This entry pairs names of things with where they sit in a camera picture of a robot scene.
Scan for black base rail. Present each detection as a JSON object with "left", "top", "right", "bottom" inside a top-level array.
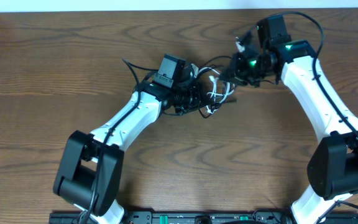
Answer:
[{"left": 48, "top": 210, "right": 358, "bottom": 224}]

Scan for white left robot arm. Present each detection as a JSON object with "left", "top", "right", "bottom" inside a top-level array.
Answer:
[{"left": 53, "top": 81, "right": 203, "bottom": 223}]

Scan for black usb cable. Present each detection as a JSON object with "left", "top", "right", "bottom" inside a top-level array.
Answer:
[{"left": 194, "top": 55, "right": 239, "bottom": 119}]

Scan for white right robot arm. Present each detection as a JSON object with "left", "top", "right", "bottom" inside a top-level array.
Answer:
[{"left": 221, "top": 40, "right": 358, "bottom": 223}]

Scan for white usb cable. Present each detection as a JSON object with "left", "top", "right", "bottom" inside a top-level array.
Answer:
[{"left": 197, "top": 66, "right": 236, "bottom": 114}]

